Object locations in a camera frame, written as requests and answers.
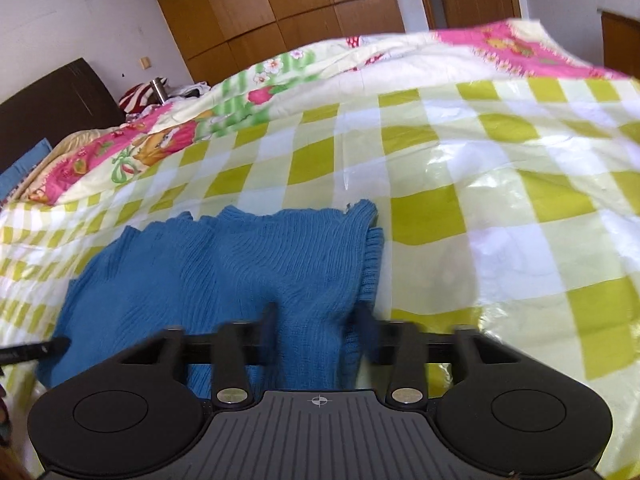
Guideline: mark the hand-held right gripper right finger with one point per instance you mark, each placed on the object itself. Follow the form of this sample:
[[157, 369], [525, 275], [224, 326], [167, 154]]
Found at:
[[365, 330]]

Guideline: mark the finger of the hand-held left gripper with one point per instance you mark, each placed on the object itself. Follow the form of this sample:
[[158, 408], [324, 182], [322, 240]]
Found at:
[[35, 351]]

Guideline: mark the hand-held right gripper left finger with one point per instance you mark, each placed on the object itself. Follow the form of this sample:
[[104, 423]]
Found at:
[[269, 322]]

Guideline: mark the blue knitted sweater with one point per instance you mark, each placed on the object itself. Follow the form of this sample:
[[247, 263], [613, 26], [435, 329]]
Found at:
[[200, 270]]

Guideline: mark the blue pillow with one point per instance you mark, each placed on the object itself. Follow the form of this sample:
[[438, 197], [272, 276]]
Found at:
[[22, 170]]

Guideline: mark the yellow-green checkered bed sheet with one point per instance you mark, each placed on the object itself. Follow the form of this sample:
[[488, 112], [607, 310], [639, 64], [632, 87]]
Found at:
[[500, 185]]

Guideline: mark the pink floral quilt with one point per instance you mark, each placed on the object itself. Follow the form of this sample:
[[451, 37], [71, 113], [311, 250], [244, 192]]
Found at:
[[160, 142]]

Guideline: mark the white crumpled cloth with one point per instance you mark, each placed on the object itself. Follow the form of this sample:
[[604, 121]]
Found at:
[[192, 90]]

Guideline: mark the dark wooden headboard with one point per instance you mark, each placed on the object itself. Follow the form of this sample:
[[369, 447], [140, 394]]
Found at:
[[55, 100]]

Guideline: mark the metal flask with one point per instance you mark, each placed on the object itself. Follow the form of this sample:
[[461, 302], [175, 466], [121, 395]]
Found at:
[[160, 90]]

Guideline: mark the red white striped cloth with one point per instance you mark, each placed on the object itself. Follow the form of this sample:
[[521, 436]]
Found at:
[[134, 99]]

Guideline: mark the brown wooden wardrobe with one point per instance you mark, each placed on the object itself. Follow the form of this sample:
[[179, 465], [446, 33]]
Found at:
[[260, 5]]

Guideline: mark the brown wooden cabinet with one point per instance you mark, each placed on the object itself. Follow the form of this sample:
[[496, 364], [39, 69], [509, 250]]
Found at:
[[622, 42]]

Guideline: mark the wall switch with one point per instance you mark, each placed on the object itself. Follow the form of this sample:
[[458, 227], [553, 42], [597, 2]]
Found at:
[[145, 63]]

